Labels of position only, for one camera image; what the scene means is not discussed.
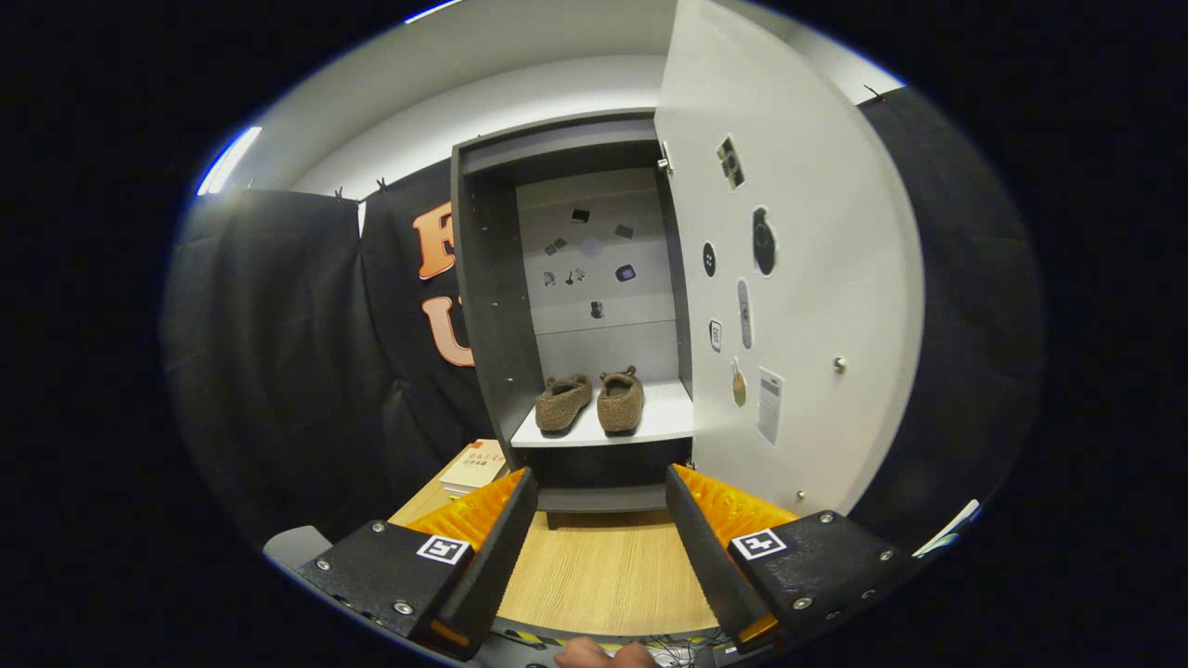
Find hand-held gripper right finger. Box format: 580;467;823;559
665;462;924;655

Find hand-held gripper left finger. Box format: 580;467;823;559
297;467;539;662

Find brown fuzzy shoe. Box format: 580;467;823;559
535;373;594;433
596;365;646;436

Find dark grey shoe cabinet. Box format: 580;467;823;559
450;109;697;530

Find beige shoe cabinet door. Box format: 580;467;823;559
654;0;926;520

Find cream orange cover book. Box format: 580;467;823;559
439;439;508;491

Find black backdrop cloth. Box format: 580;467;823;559
162;88;1045;553

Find row of black cloth clips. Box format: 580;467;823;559
243;83;887;203

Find narrow ceiling light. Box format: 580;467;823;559
197;125;264;196

